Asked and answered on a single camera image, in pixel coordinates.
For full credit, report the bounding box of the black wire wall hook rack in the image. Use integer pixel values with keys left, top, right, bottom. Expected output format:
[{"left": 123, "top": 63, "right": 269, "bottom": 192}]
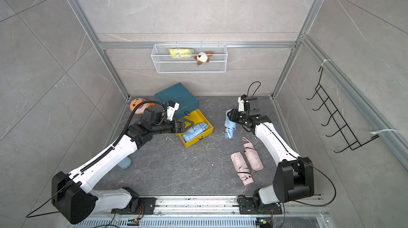
[{"left": 307, "top": 67, "right": 379, "bottom": 154}]

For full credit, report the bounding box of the metal base rail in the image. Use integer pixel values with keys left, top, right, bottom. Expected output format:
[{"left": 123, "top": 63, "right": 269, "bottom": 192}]
[{"left": 76, "top": 196, "right": 334, "bottom": 228}]

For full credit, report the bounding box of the white wire wall basket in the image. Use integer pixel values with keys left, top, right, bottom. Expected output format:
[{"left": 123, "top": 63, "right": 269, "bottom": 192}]
[{"left": 151, "top": 43, "right": 228, "bottom": 73}]

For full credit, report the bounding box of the orange shark plush toy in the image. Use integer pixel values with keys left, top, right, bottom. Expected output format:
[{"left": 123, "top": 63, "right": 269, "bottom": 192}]
[{"left": 129, "top": 98, "right": 155, "bottom": 114}]

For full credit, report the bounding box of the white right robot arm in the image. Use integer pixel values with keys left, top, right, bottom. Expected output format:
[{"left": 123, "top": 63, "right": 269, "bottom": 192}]
[{"left": 227, "top": 95, "right": 314, "bottom": 212}]

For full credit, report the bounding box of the blue umbrella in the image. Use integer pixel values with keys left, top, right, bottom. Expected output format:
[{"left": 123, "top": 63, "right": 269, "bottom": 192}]
[
  {"left": 224, "top": 109, "right": 237, "bottom": 139},
  {"left": 182, "top": 122, "right": 209, "bottom": 143}
]

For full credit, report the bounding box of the light blue cup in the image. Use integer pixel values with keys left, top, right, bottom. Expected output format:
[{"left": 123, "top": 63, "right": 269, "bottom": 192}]
[{"left": 117, "top": 157, "right": 132, "bottom": 170}]

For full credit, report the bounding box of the pink folded umbrella front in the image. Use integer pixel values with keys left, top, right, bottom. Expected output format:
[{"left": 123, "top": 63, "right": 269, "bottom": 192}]
[{"left": 230, "top": 152, "right": 254, "bottom": 186}]

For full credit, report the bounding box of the brown white plush dog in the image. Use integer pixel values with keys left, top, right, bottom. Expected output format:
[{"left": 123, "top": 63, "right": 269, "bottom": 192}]
[{"left": 194, "top": 51, "right": 214, "bottom": 66}]

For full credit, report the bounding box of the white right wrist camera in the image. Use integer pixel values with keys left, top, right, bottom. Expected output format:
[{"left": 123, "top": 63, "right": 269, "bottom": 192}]
[{"left": 238, "top": 95, "right": 247, "bottom": 112}]

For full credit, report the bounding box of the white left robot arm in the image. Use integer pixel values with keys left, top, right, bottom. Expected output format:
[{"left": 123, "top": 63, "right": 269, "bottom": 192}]
[{"left": 51, "top": 101, "right": 194, "bottom": 224}]

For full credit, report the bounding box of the pink folded umbrella rear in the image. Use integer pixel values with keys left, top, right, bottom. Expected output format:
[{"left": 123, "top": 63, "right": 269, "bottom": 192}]
[{"left": 242, "top": 137, "right": 264, "bottom": 171}]

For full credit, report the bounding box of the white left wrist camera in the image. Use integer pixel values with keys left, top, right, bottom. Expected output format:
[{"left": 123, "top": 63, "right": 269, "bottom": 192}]
[{"left": 166, "top": 100, "right": 180, "bottom": 121}]

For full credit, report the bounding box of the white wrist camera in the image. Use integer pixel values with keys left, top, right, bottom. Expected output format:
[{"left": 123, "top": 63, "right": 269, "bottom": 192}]
[
  {"left": 238, "top": 95, "right": 247, "bottom": 112},
  {"left": 166, "top": 100, "right": 180, "bottom": 121}
]

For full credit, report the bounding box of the pink folded umbrella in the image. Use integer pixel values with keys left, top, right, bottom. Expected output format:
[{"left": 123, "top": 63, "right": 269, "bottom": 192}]
[
  {"left": 230, "top": 152, "right": 254, "bottom": 186},
  {"left": 242, "top": 137, "right": 264, "bottom": 171}
]

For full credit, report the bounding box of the teal and yellow drawer box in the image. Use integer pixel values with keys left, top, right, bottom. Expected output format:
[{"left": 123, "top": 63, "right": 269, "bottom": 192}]
[{"left": 154, "top": 82, "right": 214, "bottom": 148}]

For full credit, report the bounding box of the yellow package in basket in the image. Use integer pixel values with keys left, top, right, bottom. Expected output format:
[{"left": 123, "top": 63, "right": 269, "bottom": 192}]
[{"left": 169, "top": 48, "right": 194, "bottom": 59}]

